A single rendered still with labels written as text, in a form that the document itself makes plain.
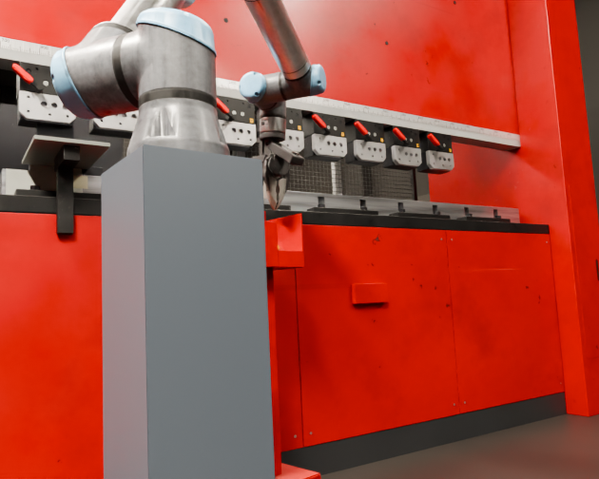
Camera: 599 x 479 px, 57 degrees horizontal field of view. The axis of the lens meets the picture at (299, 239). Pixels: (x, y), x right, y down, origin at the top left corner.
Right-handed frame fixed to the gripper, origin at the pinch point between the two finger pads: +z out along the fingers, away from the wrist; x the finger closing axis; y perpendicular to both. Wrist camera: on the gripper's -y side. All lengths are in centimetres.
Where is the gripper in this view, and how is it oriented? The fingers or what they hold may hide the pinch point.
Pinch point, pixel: (276, 204)
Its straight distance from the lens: 156.0
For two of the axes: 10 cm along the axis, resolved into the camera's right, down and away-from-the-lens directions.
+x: -7.3, -0.4, -6.9
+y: -6.9, 0.3, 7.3
